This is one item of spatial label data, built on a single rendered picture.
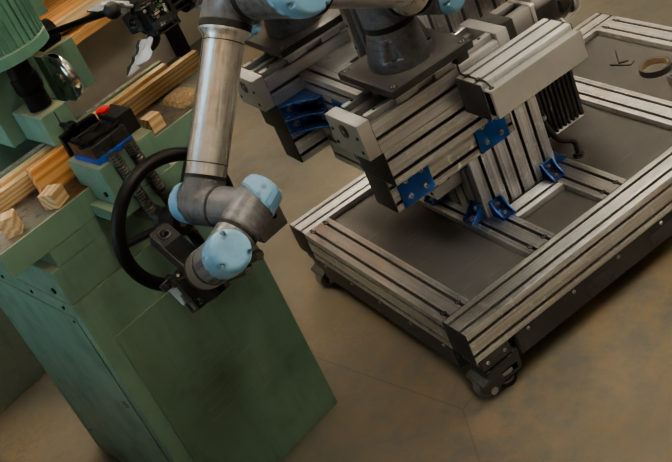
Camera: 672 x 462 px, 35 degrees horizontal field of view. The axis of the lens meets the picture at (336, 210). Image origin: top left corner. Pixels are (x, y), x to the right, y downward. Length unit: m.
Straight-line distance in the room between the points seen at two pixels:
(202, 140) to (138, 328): 0.60
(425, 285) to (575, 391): 0.44
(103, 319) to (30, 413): 1.14
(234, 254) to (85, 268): 0.58
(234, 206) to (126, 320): 0.61
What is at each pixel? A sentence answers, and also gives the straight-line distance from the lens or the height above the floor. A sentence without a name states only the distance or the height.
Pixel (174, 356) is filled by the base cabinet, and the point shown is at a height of 0.45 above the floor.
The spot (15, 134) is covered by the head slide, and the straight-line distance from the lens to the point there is 2.40.
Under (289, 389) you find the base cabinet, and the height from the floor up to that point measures 0.15.
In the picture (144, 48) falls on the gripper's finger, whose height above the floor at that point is 1.08.
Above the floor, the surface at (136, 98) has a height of 0.93.
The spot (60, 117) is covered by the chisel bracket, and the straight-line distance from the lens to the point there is 2.29.
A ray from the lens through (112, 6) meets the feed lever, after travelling 2.11.
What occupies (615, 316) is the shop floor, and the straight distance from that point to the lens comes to 2.71.
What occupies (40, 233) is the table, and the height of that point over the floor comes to 0.88.
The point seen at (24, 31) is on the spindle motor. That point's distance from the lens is 2.21.
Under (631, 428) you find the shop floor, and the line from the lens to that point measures 2.44.
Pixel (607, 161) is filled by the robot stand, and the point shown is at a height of 0.21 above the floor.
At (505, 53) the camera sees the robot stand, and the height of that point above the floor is 0.74.
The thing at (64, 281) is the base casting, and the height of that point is 0.77.
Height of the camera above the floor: 1.77
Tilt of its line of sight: 30 degrees down
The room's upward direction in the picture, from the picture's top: 25 degrees counter-clockwise
